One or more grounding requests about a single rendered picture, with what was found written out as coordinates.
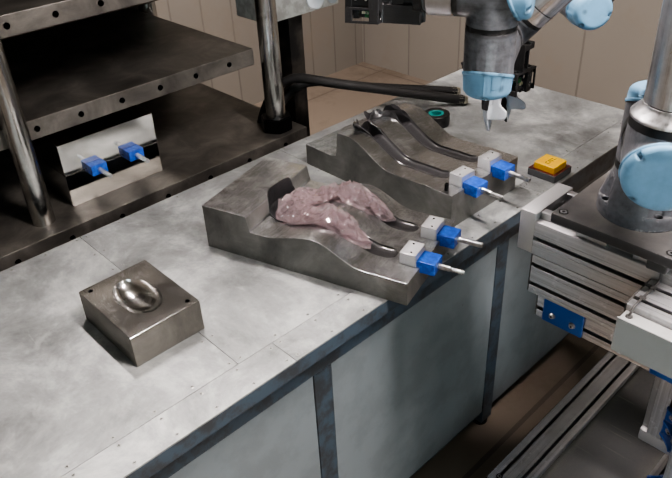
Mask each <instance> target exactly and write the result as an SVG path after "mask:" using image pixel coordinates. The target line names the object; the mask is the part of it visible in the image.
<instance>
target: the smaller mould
mask: <svg viewBox="0 0 672 478"><path fill-rule="evenodd" d="M79 295H80V299H81V302H82V305H83V308H84V312H85V315H86V318H87V320H88V321H89V322H90V323H91V324H92V325H94V326H95V327H96V328H97V329H98V330H99V331H100V332H101V333H102V334H103V335H104V336H105V337H106V338H107V339H108V340H109V341H110V342H112V343H113V344H114V345H115V346H116V347H117V348H118V349H119V350H120V351H121V352H122V353H123V354H124V355H125V356H126V357H127V358H128V359H129V360H131V361H132V362H133V363H134V364H135V365H136V366H137V367H139V366H141V365H142V364H144V363H146V362H147V361H149V360H151V359H153V358H154V357H156V356H158V355H159V354H161V353H163V352H165V351H166V350H168V349H170V348H172V347H173V346H175V345H177V344H178V343H180V342H182V341H184V340H185V339H187V338H189V337H190V336H192V335H194V334H196V333H197V332H199V331H201V330H202V329H204V323H203V317H202V312H201V307H200V301H199V300H198V299H197V298H195V297H194V296H193V295H191V294H190V293H189V292H187V291H186V290H185V289H183V288H182V287H181V286H179V285H178V284H177V283H175V282H174V281H173V280H171V279H170V278H169V277H167V276H166V275H165V274H163V273H162V272H161V271H159V270H158V269H157V268H155V267H154V266H153V265H151V264H150V263H149V262H147V261H146V260H143V261H141V262H139V263H137V264H135V265H133V266H131V267H129V268H127V269H125V270H123V271H121V272H119V273H116V274H114V275H112V276H110V277H108V278H106V279H104V280H102V281H100V282H98V283H96V284H94V285H92V286H90V287H88V288H86V289H84V290H82V291H80V292H79Z"/></svg>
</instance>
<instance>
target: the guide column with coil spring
mask: <svg viewBox="0 0 672 478"><path fill-rule="evenodd" d="M0 125H1V128H2V131H3V134H4V137H5V140H6V143H7V146H8V149H9V152H10V155H11V158H12V161H13V164H14V168H15V171H16V174H17V177H18V180H19V183H20V186H21V189H22V192H23V195H24V198H25V201H26V204H27V207H28V210H29V214H30V217H31V220H32V223H33V225H34V226H35V227H45V226H49V225H51V224H52V223H54V222H55V220H56V218H55V215H54V211H53V208H52V205H51V202H50V198H49V195H48V192H47V188H46V185H45V182H44V179H43V175H42V172H41V169H40V165H39V162H38V159H37V155H36V152H35V149H34V146H33V142H32V139H31V136H30V132H29V129H28V126H27V123H26V119H25V116H24V113H23V109H22V106H21V103H20V100H19V96H18V93H17V90H16V86H15V83H14V80H13V76H12V73H11V70H10V67H9V63H8V60H7V57H6V53H5V50H4V47H3V44H2V40H1V37H0Z"/></svg>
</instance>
